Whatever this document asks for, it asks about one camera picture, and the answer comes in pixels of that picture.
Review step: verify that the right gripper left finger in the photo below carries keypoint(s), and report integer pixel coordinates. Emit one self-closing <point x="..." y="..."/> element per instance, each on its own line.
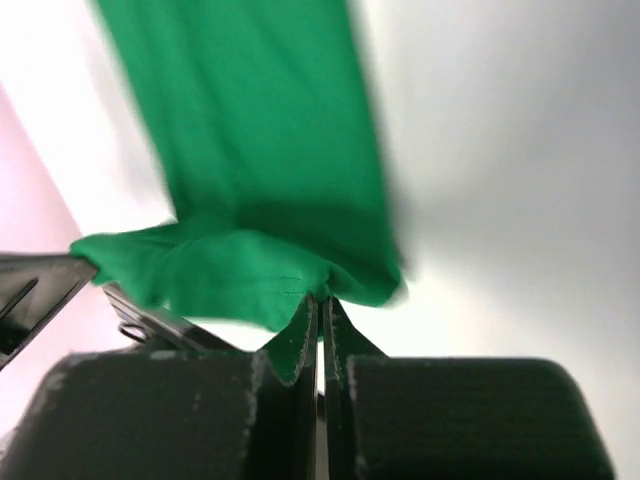
<point x="283" y="423"/>

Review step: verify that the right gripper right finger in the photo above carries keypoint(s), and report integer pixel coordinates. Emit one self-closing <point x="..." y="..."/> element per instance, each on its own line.
<point x="341" y="340"/>

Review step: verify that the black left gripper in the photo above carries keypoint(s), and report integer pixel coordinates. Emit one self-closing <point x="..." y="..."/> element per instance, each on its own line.
<point x="36" y="287"/>

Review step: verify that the green t shirt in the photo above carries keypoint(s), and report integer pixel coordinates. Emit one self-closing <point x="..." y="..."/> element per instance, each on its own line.
<point x="260" y="116"/>

